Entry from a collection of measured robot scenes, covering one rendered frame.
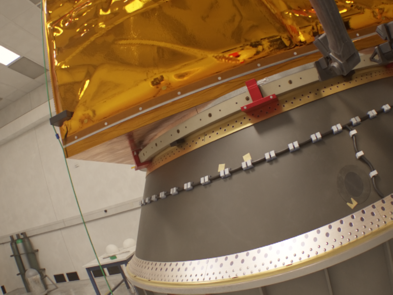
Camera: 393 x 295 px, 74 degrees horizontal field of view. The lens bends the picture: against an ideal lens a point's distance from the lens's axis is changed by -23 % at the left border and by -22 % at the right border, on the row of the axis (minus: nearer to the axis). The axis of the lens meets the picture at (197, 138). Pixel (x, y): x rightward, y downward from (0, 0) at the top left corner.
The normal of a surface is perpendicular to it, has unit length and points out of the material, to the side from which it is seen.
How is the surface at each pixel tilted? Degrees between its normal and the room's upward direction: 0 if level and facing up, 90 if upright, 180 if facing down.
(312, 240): 43
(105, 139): 90
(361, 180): 62
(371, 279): 90
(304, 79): 90
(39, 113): 90
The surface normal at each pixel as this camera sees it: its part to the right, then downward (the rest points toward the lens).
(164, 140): -0.73, 0.15
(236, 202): -0.59, -0.41
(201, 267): -0.65, -0.63
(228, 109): -0.47, 0.01
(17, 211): -0.15, -0.11
